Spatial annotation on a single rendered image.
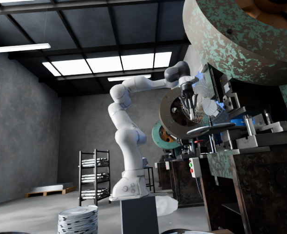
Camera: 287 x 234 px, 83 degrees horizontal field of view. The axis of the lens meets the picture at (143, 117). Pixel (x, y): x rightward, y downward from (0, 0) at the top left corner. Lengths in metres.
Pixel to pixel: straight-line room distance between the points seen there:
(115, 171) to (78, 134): 2.48
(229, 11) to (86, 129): 7.80
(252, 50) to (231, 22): 0.15
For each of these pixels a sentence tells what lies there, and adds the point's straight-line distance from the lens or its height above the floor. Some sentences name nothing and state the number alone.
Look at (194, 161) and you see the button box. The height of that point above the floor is 0.60.
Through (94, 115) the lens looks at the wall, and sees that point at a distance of 8.32.
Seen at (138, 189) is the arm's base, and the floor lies 0.49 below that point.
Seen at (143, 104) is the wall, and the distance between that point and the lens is 8.14.
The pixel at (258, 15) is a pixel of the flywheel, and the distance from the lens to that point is 1.07.
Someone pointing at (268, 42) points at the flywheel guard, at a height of 1.03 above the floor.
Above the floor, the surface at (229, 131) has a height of 0.76.
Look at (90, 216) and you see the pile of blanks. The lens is 1.51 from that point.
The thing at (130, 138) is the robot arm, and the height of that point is 0.77.
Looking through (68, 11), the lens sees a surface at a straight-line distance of 5.00.
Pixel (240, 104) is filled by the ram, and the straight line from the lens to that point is 1.16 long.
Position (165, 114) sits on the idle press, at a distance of 2.46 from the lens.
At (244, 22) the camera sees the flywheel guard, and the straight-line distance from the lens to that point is 0.88.
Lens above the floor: 0.62
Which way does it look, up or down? 16 degrees up
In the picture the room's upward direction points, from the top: 6 degrees counter-clockwise
